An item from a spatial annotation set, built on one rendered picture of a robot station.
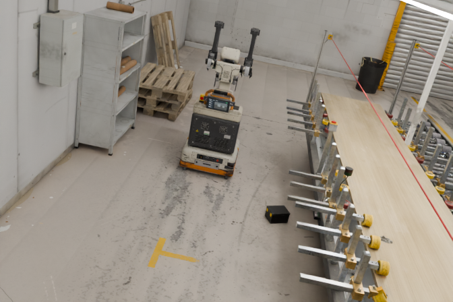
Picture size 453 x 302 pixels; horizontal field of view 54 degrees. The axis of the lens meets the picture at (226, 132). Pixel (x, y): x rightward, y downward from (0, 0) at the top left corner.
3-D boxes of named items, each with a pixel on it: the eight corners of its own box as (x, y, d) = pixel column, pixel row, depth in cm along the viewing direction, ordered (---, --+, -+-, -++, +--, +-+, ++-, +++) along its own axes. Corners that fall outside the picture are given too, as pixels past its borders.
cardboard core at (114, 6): (106, 1, 506) (132, 7, 505) (109, 1, 513) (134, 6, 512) (106, 9, 509) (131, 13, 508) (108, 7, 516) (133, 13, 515)
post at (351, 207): (329, 267, 294) (350, 205, 275) (328, 264, 297) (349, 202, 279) (334, 268, 293) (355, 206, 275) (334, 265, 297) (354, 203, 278)
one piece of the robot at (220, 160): (226, 166, 507) (228, 159, 504) (191, 158, 509) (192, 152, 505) (227, 165, 509) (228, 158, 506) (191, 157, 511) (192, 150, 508)
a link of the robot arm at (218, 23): (214, 19, 519) (223, 21, 518) (216, 20, 532) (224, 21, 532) (207, 58, 528) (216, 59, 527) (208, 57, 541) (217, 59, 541)
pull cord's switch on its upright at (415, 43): (387, 123, 589) (415, 40, 547) (384, 119, 603) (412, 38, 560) (393, 125, 589) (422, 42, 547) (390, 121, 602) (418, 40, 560)
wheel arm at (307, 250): (297, 252, 258) (298, 247, 256) (296, 249, 261) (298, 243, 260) (383, 271, 256) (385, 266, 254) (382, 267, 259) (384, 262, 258)
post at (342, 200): (324, 247, 318) (343, 189, 299) (324, 244, 321) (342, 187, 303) (329, 248, 317) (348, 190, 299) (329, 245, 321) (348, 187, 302)
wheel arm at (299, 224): (296, 228, 281) (297, 223, 279) (296, 224, 284) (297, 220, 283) (375, 245, 279) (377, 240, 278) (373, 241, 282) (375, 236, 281)
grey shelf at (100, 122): (74, 147, 520) (81, 13, 461) (102, 121, 603) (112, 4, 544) (111, 156, 519) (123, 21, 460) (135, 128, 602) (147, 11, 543)
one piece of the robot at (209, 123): (231, 165, 515) (245, 97, 483) (185, 155, 517) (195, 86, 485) (234, 153, 546) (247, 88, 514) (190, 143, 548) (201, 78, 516)
